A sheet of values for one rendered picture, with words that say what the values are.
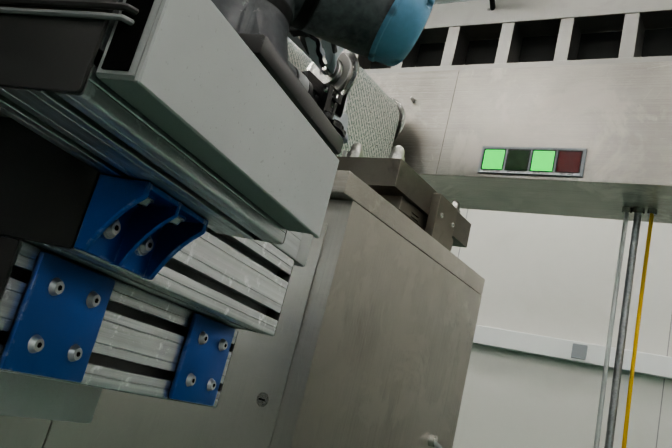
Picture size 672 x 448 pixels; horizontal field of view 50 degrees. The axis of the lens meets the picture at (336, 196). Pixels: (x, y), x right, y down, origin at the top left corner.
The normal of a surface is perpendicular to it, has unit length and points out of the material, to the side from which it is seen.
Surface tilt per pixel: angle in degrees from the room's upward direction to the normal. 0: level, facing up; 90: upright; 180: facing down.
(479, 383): 90
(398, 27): 134
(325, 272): 90
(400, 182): 90
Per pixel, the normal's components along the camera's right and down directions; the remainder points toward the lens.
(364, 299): 0.84, 0.06
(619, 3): -0.50, -0.36
